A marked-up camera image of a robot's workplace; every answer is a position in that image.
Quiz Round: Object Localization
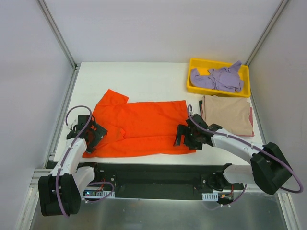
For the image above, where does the left white cable duct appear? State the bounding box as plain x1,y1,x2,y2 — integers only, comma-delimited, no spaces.
83,189,115,199

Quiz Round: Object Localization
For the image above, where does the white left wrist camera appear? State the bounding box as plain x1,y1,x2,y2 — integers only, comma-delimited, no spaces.
66,120,77,130

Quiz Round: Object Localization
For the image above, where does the right white cable duct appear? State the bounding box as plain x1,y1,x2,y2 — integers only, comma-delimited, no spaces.
201,192,219,202

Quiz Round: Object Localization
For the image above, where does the aluminium frame post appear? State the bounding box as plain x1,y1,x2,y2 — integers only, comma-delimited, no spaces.
245,0,290,66
36,0,79,70

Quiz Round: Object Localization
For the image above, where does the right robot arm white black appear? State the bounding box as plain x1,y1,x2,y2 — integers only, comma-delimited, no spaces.
174,114,292,195

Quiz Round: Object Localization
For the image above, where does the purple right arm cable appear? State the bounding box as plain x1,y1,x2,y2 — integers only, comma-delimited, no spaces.
187,104,303,194

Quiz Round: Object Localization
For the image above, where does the purple t shirt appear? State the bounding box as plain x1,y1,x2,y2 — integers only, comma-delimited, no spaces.
190,61,244,92

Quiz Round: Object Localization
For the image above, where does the yellow plastic bin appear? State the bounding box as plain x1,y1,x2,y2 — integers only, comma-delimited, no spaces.
186,58,251,98

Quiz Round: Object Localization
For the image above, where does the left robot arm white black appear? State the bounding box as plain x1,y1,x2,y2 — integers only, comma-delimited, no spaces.
38,115,107,216

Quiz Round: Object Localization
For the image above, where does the left aluminium frame post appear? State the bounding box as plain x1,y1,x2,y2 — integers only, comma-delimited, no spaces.
36,0,79,70

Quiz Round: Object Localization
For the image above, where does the right aluminium frame post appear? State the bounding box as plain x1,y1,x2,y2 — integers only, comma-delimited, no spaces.
245,0,290,66

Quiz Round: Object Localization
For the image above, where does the green folded t shirt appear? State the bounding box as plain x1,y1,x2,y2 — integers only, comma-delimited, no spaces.
199,100,203,114

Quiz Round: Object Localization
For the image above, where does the white cable duct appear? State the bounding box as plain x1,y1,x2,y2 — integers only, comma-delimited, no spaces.
201,192,219,202
83,189,115,199

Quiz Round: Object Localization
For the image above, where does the orange t shirt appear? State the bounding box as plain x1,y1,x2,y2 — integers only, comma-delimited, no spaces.
83,90,193,158

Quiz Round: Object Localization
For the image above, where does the beige folded t shirt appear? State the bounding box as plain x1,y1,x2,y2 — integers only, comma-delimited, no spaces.
201,95,251,136

